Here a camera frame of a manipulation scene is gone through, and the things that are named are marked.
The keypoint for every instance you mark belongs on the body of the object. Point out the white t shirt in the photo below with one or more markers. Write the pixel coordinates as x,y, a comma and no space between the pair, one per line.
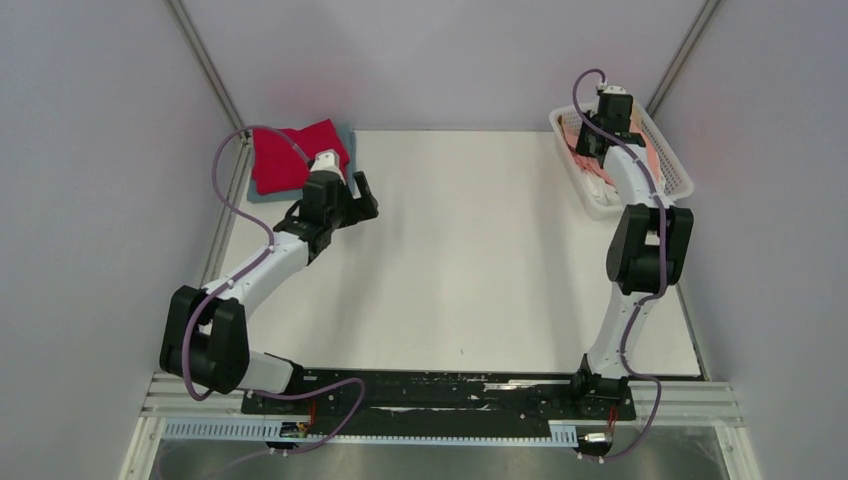
598,190

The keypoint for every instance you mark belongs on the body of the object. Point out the folded grey-blue t shirt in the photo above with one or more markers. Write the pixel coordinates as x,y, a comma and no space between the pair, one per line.
265,195

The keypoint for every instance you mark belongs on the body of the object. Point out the white plastic basket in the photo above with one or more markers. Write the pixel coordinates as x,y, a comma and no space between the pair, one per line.
678,184

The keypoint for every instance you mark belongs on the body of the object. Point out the aluminium frame rail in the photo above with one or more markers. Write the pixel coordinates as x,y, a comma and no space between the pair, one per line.
683,403

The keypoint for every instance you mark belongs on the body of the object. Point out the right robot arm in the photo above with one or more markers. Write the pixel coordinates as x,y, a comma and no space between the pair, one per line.
646,254

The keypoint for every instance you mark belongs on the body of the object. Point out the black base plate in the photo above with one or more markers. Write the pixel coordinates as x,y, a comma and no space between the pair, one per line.
446,404

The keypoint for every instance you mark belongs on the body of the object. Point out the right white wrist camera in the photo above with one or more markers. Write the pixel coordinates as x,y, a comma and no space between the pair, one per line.
604,88

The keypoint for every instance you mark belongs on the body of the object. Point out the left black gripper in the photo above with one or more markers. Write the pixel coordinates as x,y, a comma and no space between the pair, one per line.
361,209

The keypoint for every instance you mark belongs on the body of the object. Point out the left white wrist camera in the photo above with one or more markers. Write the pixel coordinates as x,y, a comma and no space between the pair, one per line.
328,161

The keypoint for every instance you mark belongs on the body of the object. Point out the salmon pink t shirt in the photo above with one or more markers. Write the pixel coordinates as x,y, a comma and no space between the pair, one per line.
591,164

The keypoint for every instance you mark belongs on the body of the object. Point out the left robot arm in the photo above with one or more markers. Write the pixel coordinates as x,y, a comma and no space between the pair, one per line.
206,335

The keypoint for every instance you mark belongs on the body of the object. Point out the folded red t shirt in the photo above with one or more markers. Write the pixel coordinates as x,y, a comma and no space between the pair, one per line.
291,159

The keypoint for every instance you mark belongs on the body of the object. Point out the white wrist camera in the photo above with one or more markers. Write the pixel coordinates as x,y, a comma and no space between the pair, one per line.
604,88
328,161

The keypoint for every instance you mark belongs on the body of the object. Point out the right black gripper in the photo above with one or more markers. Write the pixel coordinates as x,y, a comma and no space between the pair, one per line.
582,146

